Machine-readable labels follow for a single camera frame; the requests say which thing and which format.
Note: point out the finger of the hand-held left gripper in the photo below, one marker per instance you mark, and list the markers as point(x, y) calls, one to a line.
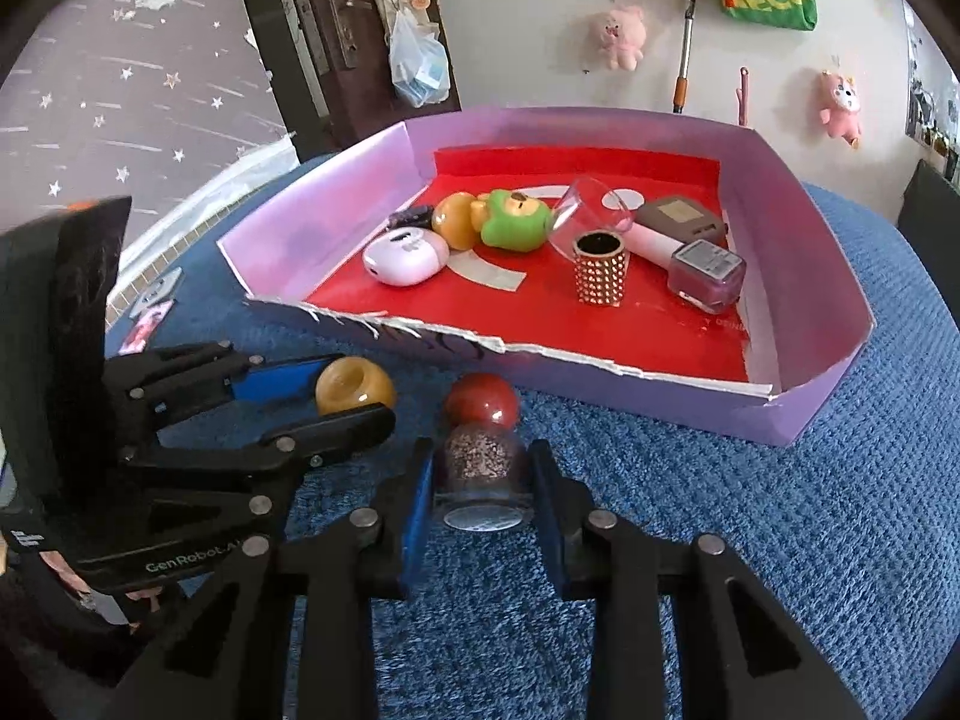
point(337, 435)
point(274, 382)

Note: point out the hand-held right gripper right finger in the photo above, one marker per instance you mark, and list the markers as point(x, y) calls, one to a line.
point(553, 532)

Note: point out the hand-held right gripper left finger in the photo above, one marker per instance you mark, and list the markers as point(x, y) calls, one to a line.
point(416, 517)

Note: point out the glitter bottle red ball cap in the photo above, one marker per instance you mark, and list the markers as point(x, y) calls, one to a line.
point(480, 457)

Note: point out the purple cardboard box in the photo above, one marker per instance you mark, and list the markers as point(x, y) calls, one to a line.
point(315, 240)

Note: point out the pink round earbud case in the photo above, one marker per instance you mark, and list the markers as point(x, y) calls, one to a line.
point(405, 259)

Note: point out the black nail polish bottle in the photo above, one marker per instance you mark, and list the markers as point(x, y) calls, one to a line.
point(409, 219)

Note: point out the gold studded cap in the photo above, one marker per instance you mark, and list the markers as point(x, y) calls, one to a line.
point(600, 274)

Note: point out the green duck toy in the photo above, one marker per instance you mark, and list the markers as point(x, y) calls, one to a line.
point(517, 221)

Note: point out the pink nail polish bottle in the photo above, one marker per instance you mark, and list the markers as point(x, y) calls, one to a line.
point(705, 274)

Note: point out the clear plastic cup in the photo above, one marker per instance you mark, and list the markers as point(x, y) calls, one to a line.
point(581, 202)

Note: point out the brown rounded case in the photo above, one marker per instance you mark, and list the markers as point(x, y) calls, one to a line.
point(675, 214)

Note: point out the smartphone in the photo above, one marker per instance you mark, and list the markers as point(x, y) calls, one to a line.
point(142, 326)

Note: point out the white round stand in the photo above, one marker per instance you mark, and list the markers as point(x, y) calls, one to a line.
point(159, 286)

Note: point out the red paper sheet white print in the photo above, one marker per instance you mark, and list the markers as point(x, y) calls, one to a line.
point(525, 315)

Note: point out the blue textured towel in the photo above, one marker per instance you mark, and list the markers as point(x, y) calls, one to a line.
point(825, 540)

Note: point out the brown wooden door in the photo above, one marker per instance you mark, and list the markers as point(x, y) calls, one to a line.
point(352, 109)

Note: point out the white plastic bag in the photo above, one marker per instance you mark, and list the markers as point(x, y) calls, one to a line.
point(420, 64)

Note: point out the pink stick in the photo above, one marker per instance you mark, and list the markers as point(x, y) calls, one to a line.
point(743, 97)

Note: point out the pink pig plush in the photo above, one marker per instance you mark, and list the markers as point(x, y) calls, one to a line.
point(619, 34)

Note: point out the pink cat plush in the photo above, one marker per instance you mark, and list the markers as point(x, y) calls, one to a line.
point(840, 105)

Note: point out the row of cosmetic bottles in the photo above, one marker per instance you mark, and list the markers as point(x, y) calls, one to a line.
point(941, 142)

